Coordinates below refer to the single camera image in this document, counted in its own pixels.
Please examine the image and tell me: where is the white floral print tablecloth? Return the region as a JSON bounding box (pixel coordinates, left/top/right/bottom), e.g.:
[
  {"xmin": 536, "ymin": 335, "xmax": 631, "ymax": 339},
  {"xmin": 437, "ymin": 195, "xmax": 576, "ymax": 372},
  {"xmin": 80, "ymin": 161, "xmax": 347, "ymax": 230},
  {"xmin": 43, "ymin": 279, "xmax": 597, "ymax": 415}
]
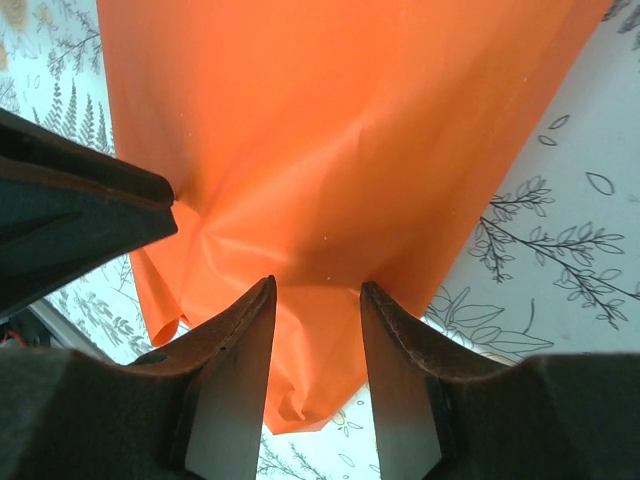
[{"xmin": 0, "ymin": 0, "xmax": 640, "ymax": 480}]

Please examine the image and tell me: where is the wide aluminium frame rail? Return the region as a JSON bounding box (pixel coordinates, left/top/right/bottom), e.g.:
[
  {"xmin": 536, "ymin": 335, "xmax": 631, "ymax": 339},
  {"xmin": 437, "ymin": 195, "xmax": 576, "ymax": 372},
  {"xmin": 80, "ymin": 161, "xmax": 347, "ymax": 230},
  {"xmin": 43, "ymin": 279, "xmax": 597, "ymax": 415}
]
[{"xmin": 27, "ymin": 303, "xmax": 107, "ymax": 359}]

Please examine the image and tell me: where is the orange wrapping paper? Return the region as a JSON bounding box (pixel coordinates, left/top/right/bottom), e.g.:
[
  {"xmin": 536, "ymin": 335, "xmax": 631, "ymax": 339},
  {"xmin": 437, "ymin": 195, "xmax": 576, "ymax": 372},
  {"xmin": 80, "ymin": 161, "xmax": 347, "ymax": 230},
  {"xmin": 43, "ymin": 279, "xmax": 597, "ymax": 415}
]
[{"xmin": 94, "ymin": 0, "xmax": 616, "ymax": 436}]

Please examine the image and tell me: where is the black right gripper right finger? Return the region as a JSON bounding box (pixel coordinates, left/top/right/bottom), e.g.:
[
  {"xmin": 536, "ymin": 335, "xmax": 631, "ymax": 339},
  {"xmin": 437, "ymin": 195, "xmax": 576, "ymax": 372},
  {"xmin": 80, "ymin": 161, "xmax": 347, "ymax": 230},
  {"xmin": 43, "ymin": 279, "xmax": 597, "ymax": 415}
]
[{"xmin": 359, "ymin": 280, "xmax": 640, "ymax": 480}]

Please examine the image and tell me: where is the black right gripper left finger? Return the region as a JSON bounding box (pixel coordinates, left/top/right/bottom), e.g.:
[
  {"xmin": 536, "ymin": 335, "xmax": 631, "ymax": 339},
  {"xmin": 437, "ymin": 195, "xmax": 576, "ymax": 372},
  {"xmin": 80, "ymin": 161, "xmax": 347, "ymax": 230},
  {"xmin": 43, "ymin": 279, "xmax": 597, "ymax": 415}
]
[{"xmin": 0, "ymin": 274, "xmax": 278, "ymax": 480}]

